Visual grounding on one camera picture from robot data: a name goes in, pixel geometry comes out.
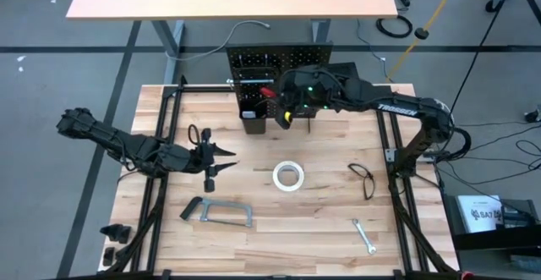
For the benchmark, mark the red button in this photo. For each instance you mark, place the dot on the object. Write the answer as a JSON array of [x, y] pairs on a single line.
[[466, 276]]

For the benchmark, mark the black side table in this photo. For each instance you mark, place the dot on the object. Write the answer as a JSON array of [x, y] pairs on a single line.
[[486, 242]]

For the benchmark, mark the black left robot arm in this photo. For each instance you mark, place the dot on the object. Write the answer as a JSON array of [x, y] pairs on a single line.
[[127, 144]]

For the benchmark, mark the tall black pegboard bin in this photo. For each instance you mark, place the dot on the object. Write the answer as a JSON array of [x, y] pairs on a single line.
[[253, 127]]

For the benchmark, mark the small black plastic bracket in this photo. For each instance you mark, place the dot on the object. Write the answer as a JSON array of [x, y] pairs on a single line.
[[108, 256]]

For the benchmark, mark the black aluminium table frame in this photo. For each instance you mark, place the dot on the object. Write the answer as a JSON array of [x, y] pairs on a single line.
[[203, 89]]

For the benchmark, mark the black round floor weight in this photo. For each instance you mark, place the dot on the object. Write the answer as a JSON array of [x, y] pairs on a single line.
[[421, 33]]

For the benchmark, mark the large black plastic bracket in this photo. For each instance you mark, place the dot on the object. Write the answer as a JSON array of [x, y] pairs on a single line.
[[116, 233]]

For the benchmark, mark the black grid mat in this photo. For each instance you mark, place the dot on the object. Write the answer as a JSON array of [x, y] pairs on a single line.
[[348, 68]]

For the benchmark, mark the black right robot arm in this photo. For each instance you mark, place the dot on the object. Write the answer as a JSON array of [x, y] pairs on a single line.
[[397, 107]]

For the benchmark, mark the dark grey rectangular block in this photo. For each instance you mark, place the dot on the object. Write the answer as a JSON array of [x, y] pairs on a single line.
[[249, 114]]

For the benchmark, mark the silver combination wrench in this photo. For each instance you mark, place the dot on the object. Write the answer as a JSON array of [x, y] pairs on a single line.
[[363, 235]]

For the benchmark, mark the white booklet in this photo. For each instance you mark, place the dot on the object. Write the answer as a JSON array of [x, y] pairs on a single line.
[[479, 214]]

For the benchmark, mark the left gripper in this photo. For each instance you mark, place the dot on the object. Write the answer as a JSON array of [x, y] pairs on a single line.
[[207, 161]]

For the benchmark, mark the black safety glasses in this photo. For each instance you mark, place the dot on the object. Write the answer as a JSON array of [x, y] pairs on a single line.
[[372, 187]]

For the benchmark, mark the white tape roll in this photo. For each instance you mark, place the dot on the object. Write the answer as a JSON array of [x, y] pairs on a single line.
[[288, 163]]

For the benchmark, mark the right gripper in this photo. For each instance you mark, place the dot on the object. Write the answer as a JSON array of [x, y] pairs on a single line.
[[304, 85]]

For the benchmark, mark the wide black pegboard bin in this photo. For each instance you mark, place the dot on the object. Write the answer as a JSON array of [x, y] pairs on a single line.
[[310, 114]]

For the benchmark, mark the black perforated pegboard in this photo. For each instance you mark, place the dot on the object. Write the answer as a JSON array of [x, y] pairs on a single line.
[[253, 56]]

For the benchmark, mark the silver curved pegboard hook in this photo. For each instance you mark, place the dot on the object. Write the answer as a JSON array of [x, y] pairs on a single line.
[[267, 59], [239, 59]]

